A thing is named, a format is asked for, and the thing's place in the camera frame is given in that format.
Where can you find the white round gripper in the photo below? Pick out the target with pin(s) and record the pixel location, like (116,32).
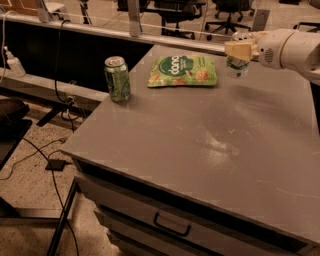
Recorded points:
(270,50)

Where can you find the white 7up soda can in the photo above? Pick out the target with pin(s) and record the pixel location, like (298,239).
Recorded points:
(235,67)

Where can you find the grey drawer cabinet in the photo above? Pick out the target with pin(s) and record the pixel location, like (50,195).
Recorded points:
(231,170)

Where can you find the black office chair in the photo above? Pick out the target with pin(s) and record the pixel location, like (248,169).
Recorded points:
(173,12)
(234,9)

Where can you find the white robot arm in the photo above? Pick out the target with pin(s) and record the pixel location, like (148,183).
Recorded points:
(305,55)

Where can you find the metal bracket post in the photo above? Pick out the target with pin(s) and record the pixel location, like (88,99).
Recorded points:
(134,17)
(260,20)

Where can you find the black power adapter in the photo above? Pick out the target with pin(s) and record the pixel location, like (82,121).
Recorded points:
(55,165)

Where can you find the white pump bottle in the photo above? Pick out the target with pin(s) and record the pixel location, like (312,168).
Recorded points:
(14,63)

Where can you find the green rice chip bag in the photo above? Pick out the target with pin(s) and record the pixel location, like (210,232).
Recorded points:
(182,70)

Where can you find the green soda can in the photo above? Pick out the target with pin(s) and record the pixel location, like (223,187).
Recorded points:
(117,77)

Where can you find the metal bracket post centre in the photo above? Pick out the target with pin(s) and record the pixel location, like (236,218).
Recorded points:
(134,17)

